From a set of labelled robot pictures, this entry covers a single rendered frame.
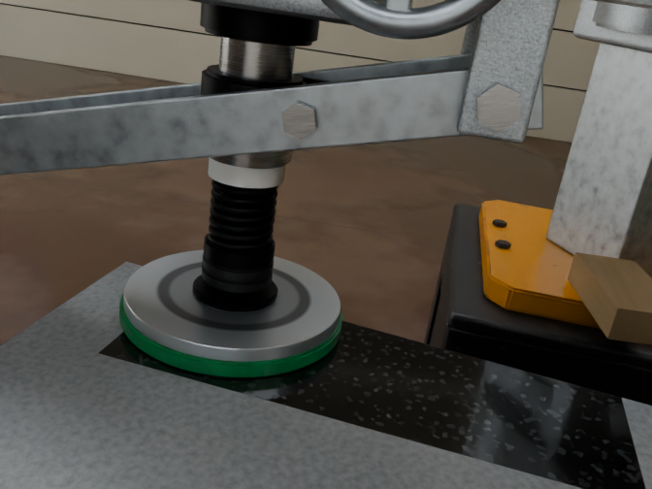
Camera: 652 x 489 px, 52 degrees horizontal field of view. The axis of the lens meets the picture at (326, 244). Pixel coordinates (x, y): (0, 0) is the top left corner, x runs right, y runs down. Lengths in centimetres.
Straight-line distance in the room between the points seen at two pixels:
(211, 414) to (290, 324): 12
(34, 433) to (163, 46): 646
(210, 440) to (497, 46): 35
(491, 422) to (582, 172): 76
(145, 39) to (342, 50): 193
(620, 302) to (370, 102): 59
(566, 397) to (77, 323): 46
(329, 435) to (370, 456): 4
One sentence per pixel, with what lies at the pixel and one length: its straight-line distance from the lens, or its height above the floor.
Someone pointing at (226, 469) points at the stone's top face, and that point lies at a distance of 50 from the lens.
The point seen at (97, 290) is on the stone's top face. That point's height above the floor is 87.
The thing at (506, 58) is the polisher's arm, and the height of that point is 116.
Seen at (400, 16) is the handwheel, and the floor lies 118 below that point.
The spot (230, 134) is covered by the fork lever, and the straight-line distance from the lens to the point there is 55.
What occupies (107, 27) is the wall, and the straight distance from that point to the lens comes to 709.
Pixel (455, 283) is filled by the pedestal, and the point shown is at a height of 74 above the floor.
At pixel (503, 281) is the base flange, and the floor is 78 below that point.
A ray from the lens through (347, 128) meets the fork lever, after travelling 53.
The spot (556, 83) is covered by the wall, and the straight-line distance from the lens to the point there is 677.
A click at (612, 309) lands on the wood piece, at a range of 101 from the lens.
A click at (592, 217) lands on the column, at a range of 126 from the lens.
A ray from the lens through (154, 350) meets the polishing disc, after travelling 61.
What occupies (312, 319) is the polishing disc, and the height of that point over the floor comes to 89.
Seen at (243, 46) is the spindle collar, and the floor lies 113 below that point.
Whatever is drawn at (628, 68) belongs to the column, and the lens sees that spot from 123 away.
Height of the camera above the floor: 120
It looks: 22 degrees down
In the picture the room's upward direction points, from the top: 8 degrees clockwise
